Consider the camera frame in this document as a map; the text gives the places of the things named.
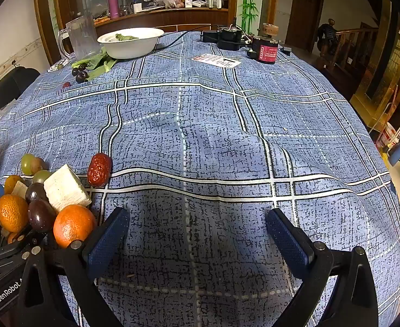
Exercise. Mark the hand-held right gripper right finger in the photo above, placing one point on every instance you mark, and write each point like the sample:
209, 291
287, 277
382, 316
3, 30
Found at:
288, 242

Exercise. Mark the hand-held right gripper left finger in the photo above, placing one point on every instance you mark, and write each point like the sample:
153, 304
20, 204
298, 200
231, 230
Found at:
108, 242

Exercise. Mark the small white foam piece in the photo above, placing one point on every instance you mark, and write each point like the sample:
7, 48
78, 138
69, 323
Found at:
19, 189

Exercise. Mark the small orange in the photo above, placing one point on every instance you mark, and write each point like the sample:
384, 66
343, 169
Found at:
12, 182

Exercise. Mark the dark purple plum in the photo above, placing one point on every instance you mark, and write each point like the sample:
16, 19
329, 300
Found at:
40, 215
35, 192
80, 77

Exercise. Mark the white foam cube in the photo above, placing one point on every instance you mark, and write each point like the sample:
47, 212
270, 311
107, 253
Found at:
65, 187

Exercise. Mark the red date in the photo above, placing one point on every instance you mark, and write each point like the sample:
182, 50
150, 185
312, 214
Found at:
99, 169

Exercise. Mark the brown longan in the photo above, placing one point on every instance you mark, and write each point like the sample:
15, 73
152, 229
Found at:
40, 165

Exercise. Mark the blue bucket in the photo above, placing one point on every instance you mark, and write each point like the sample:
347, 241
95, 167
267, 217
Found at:
397, 153

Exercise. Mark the black chair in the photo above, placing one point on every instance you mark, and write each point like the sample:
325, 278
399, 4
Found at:
9, 85

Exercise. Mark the blue plaid tablecloth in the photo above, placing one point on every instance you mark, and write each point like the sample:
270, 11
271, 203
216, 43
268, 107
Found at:
203, 126

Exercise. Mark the small red fruit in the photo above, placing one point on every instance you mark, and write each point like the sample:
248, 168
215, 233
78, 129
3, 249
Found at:
66, 85

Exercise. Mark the green leafy vegetable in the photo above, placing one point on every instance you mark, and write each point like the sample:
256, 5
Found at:
99, 64

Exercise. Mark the small black box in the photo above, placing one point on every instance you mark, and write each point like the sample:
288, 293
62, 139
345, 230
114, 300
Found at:
286, 50

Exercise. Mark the dark red bottle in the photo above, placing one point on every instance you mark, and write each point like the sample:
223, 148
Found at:
266, 51

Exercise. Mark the white bowl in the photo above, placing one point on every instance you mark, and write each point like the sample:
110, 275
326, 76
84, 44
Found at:
131, 49

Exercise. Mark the white and red card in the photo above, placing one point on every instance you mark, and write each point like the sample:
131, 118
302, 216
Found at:
217, 60

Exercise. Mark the green leaves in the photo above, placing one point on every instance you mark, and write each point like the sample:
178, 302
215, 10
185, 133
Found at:
123, 36

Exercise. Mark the wooden railing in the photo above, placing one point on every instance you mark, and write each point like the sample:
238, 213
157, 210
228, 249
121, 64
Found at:
356, 47

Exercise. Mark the clear glass mug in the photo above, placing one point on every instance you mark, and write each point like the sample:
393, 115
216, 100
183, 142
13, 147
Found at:
82, 37

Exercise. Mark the black power adapter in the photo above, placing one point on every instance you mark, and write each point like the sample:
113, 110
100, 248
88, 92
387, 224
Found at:
227, 37

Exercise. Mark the brown wooden door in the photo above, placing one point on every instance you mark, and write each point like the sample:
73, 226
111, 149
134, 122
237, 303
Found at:
303, 17

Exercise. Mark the wooden counter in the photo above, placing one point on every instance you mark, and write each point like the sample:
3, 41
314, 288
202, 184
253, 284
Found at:
172, 17

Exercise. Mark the pink thermos bottle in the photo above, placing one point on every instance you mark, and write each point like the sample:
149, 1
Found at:
113, 3

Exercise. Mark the bamboo painted panel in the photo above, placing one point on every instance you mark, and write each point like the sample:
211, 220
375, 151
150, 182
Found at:
249, 0

